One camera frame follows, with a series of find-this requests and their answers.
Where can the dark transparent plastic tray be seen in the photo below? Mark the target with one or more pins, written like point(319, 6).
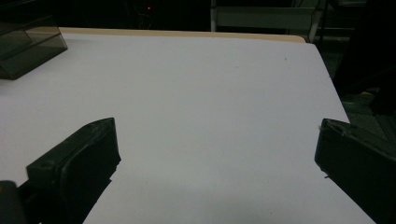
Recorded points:
point(28, 49)

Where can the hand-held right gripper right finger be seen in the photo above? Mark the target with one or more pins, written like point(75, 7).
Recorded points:
point(358, 161)

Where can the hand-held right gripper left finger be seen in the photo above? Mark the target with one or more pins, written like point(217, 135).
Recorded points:
point(77, 165)

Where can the white metal rack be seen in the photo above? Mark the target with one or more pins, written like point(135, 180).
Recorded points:
point(264, 17)

